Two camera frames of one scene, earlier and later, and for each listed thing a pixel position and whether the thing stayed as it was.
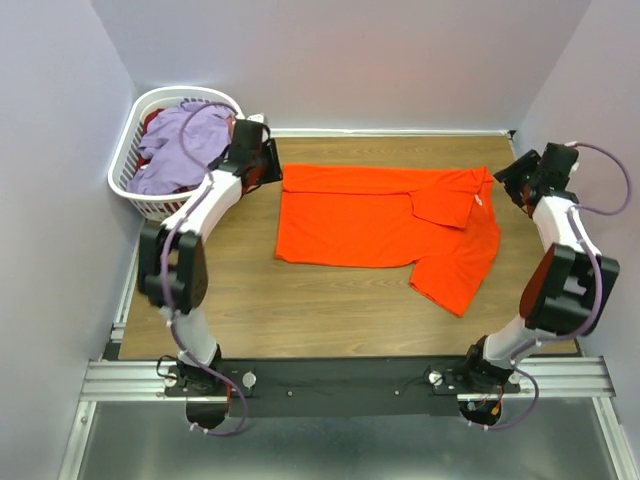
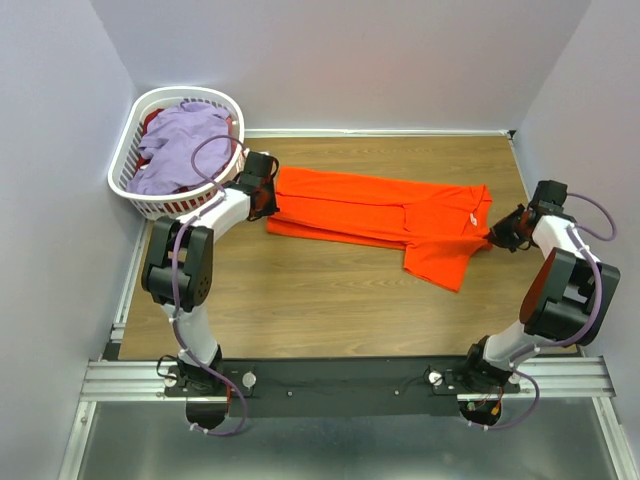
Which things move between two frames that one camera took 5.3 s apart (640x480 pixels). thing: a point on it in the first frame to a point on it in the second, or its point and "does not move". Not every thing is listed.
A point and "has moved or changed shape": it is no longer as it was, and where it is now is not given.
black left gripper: x=274 y=173 to x=271 y=207
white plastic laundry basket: x=159 y=206 does not move
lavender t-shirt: x=181 y=142 does not move
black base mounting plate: x=358 y=387 does not move
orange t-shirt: x=439 y=223 has moved or changed shape
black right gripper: x=525 y=163 to x=499 y=235
